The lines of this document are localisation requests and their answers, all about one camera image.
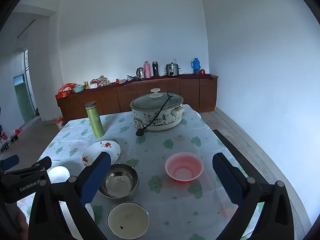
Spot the glass pot lid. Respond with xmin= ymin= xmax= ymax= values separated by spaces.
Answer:
xmin=130 ymin=88 xmax=184 ymax=110

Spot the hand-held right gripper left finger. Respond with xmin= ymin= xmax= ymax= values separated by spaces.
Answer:
xmin=29 ymin=151 xmax=112 ymax=240

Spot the white enamel bowl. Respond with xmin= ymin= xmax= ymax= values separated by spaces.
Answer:
xmin=107 ymin=202 xmax=151 ymax=239

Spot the floral white plate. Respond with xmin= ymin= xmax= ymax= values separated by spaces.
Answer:
xmin=82 ymin=140 xmax=121 ymax=167

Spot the stainless steel bowl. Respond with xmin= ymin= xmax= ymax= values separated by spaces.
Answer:
xmin=99 ymin=163 xmax=139 ymax=198

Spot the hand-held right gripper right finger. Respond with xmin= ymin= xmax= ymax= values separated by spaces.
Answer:
xmin=212 ymin=152 xmax=296 ymax=240

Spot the red orange plastic bag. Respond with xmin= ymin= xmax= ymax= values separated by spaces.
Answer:
xmin=57 ymin=83 xmax=75 ymax=98

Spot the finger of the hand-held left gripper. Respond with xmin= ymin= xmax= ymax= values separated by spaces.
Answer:
xmin=0 ymin=154 xmax=20 ymax=171
xmin=10 ymin=156 xmax=52 ymax=179

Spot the blue thermos jug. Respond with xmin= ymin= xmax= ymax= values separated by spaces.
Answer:
xmin=191 ymin=58 xmax=201 ymax=75

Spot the floral white electric pot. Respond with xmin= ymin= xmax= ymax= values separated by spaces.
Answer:
xmin=130 ymin=94 xmax=185 ymax=131

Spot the black power cord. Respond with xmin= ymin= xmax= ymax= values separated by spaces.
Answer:
xmin=135 ymin=90 xmax=174 ymax=137

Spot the green thermos bottle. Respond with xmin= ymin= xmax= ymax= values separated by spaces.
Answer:
xmin=85 ymin=101 xmax=105 ymax=138

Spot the green door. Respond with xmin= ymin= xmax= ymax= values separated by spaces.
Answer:
xmin=14 ymin=75 xmax=37 ymax=123

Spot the brown wooden cabinet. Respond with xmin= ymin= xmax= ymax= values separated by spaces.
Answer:
xmin=55 ymin=74 xmax=218 ymax=122

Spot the person's left hand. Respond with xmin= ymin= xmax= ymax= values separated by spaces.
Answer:
xmin=15 ymin=210 xmax=29 ymax=240

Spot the pink plastic bowl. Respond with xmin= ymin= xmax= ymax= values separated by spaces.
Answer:
xmin=165 ymin=152 xmax=204 ymax=182

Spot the small white plate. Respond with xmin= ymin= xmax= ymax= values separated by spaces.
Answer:
xmin=47 ymin=166 xmax=70 ymax=184

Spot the floral cloth bundle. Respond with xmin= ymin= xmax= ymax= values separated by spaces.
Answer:
xmin=90 ymin=75 xmax=110 ymax=86

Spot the steel rice cooker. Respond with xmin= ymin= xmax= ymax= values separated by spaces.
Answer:
xmin=164 ymin=62 xmax=180 ymax=77

